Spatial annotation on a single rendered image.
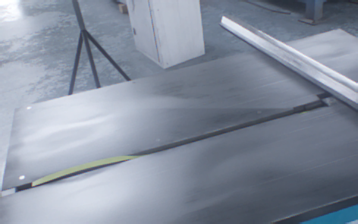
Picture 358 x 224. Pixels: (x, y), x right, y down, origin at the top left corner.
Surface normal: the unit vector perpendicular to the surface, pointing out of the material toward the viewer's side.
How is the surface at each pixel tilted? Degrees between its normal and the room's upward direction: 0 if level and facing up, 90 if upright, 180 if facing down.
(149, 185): 0
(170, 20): 90
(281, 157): 0
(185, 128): 0
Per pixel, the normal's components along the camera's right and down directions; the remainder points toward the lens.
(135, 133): -0.12, -0.83
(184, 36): 0.51, 0.41
